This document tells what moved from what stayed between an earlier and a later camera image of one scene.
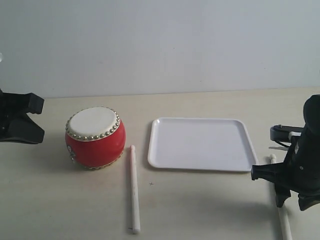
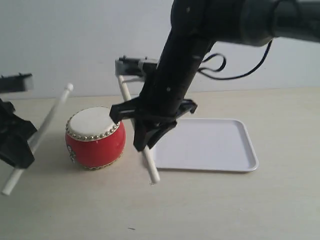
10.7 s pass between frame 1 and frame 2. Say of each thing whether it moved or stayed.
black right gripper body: moved
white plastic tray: stayed
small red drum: stayed
